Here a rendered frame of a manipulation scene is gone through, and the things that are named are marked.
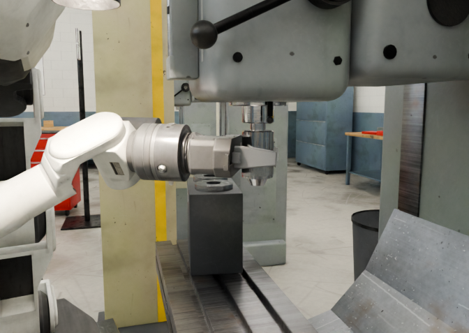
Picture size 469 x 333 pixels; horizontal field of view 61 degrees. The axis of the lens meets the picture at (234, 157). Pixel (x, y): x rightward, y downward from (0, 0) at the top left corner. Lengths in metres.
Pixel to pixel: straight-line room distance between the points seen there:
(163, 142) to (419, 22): 0.37
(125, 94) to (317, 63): 1.83
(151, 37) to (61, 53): 7.46
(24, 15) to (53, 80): 8.87
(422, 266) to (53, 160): 0.65
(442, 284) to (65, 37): 9.35
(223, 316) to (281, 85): 0.45
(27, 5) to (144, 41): 1.52
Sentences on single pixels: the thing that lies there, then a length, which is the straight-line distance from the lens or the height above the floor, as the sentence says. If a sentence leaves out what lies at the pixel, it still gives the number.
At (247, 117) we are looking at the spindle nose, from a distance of 0.57.
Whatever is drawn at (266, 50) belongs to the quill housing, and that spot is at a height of 1.37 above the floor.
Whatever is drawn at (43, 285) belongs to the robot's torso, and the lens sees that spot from 1.50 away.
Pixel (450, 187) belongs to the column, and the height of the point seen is 1.16.
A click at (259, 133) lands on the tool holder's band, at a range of 0.57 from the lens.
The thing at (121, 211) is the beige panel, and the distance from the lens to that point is 2.35.
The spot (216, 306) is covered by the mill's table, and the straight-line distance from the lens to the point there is 0.81.
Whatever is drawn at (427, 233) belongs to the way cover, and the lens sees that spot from 0.85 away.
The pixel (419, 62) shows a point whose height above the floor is 1.36.
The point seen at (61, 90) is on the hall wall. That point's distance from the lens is 9.65.
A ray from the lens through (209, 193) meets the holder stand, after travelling 0.89.
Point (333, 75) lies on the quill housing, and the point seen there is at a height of 1.34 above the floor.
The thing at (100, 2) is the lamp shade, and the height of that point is 1.43.
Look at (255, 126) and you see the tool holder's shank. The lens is 0.58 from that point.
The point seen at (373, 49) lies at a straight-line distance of 0.54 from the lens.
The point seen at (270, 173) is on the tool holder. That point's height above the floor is 1.21.
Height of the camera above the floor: 1.30
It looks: 7 degrees down
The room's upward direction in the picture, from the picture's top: straight up
